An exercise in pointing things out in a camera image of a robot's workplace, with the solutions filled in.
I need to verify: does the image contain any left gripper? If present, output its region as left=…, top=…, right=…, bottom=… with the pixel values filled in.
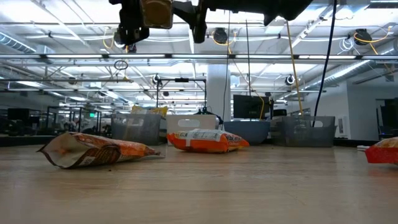
left=108, top=0, right=150, bottom=46

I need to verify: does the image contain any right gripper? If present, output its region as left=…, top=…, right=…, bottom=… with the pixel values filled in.
left=172, top=0, right=271, bottom=44

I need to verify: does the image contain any green-lidded glass jar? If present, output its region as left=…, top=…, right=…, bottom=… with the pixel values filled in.
left=141, top=0, right=174, bottom=30

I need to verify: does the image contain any white plastic bin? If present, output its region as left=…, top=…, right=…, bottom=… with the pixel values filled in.
left=165, top=114, right=219, bottom=146

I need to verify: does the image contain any orange ramen packet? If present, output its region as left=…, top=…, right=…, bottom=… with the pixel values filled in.
left=165, top=128, right=251, bottom=154

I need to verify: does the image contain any orange taco mix pouch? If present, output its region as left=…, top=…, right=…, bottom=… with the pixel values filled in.
left=36, top=131, right=162, bottom=169

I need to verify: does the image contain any red ramen packet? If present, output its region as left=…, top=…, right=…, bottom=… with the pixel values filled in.
left=364, top=136, right=398, bottom=165

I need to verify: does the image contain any white pillar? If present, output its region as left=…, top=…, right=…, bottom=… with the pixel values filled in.
left=206, top=63, right=231, bottom=116

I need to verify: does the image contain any grey plastic bin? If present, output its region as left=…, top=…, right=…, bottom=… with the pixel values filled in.
left=269, top=115, right=337, bottom=148
left=111, top=113, right=163, bottom=146

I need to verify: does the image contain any blue bowl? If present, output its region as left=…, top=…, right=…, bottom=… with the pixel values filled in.
left=223, top=120, right=271, bottom=145

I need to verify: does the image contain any black desktop monitor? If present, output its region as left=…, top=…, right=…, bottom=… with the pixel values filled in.
left=376, top=98, right=398, bottom=139

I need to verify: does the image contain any long ceiling light rail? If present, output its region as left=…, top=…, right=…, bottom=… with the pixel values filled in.
left=0, top=53, right=398, bottom=60

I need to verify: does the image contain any black hanging cable ring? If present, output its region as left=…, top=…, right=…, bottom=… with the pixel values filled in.
left=113, top=59, right=129, bottom=71

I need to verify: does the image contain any black camera rig frame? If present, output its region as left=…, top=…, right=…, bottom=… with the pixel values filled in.
left=156, top=77, right=215, bottom=116

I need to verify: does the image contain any yellow cable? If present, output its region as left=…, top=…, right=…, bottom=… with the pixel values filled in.
left=285, top=20, right=304, bottom=116

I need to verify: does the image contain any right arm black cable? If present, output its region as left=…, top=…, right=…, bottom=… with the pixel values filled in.
left=312, top=0, right=339, bottom=128

